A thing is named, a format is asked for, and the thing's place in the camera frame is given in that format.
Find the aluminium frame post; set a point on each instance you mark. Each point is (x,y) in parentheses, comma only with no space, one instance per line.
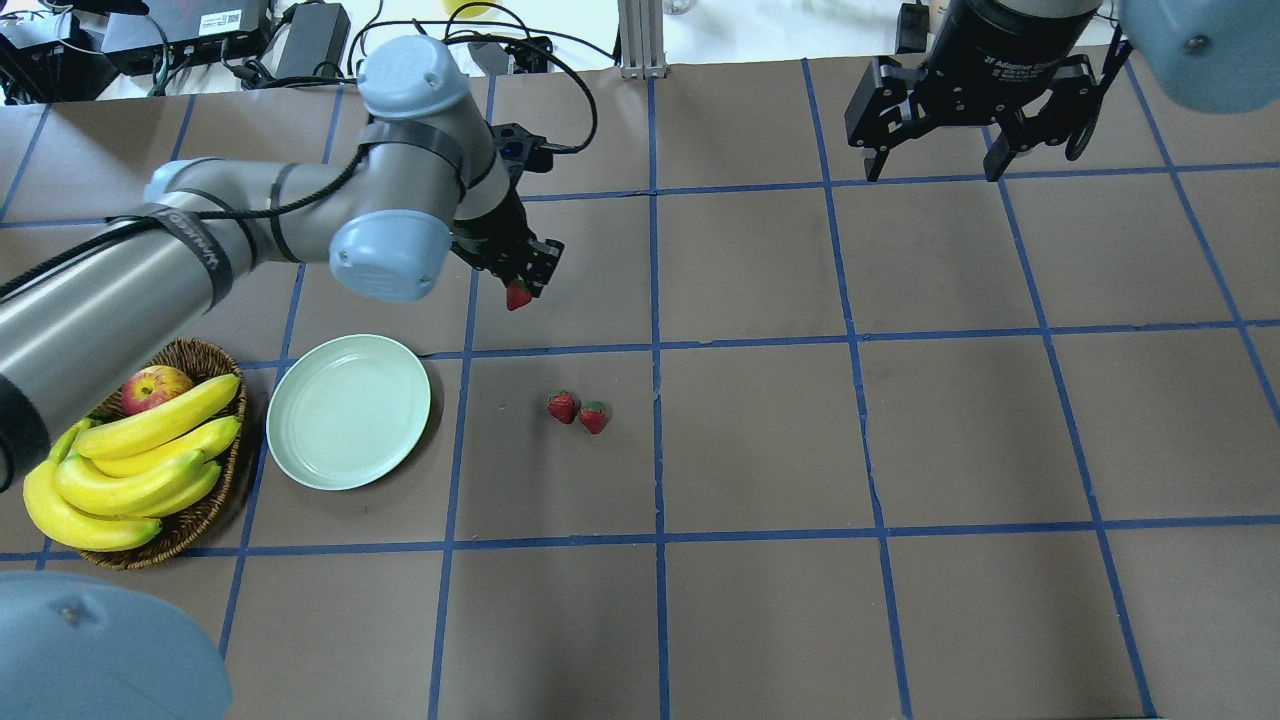
(641,35)

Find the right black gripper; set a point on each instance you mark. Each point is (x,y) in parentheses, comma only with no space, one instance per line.
(1003,50)

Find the light green plate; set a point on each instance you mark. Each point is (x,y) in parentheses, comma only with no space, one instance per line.
(348,412)

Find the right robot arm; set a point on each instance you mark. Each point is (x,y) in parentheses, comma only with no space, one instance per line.
(1214,57)

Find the strawberry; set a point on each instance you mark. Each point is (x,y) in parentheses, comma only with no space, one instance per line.
(563,406)
(593,416)
(518,295)

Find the woven wicker basket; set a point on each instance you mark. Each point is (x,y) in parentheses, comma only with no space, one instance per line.
(181,531)

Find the black power adapter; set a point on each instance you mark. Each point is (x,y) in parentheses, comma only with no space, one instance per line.
(315,34)

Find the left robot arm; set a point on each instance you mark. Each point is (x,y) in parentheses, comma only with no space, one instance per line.
(429,177)

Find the yellow banana bunch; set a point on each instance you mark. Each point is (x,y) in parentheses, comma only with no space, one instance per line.
(111,488)

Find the red apple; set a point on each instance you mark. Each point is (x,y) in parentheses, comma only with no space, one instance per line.
(152,386)

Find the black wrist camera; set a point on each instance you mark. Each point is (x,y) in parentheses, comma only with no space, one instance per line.
(520,150)

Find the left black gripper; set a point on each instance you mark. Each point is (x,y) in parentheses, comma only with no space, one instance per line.
(497,236)

